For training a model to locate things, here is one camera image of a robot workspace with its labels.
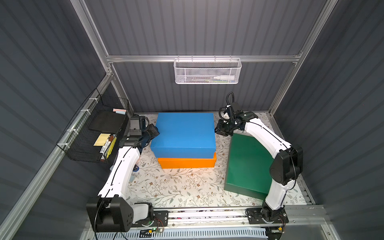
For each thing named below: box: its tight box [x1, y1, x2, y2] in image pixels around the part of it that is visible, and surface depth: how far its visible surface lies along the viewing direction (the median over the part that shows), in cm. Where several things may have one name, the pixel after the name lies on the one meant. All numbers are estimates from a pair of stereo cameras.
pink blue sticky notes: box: [112, 108, 127, 115], surface depth 86 cm
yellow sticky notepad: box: [93, 133, 111, 146], surface depth 72 cm
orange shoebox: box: [158, 152, 217, 169], surface depth 93 cm
